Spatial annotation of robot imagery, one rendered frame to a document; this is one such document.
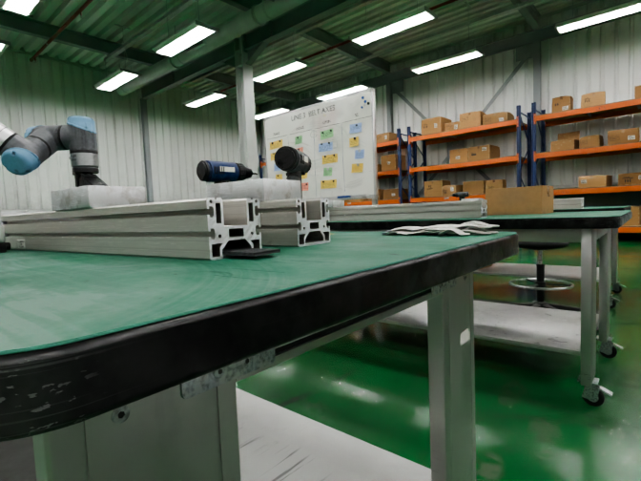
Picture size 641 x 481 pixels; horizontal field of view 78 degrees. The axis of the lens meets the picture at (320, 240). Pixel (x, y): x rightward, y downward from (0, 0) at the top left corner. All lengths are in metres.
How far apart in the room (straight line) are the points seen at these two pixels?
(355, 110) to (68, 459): 3.78
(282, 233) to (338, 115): 3.42
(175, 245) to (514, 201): 2.06
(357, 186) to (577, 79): 8.08
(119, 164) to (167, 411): 13.13
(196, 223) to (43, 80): 12.78
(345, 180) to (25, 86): 10.44
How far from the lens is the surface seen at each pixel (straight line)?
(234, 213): 0.62
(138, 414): 0.38
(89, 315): 0.30
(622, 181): 9.93
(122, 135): 13.69
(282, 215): 0.71
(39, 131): 1.46
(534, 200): 2.41
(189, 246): 0.59
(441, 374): 0.84
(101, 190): 0.84
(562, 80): 11.33
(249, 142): 9.46
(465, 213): 2.04
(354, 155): 3.91
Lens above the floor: 0.84
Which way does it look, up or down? 4 degrees down
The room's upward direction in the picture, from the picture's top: 2 degrees counter-clockwise
